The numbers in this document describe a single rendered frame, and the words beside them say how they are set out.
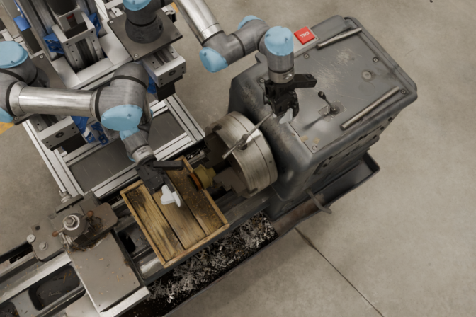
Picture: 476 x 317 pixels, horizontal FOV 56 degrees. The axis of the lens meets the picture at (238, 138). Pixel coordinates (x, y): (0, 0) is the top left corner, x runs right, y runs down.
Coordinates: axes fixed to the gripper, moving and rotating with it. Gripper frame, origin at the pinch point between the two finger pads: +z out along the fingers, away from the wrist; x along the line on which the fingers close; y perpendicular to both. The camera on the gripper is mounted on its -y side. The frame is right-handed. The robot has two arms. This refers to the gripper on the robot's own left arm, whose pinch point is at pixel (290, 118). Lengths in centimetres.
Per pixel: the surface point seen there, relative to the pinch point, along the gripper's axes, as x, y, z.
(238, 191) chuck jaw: -2.4, 22.6, 25.1
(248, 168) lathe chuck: -2.5, 17.0, 15.8
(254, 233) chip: -12, 16, 80
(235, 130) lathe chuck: -14.3, 13.5, 8.9
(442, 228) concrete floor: 20, -96, 152
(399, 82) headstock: 2, -49, 13
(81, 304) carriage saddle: -10, 90, 45
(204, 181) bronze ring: -11.9, 30.8, 22.4
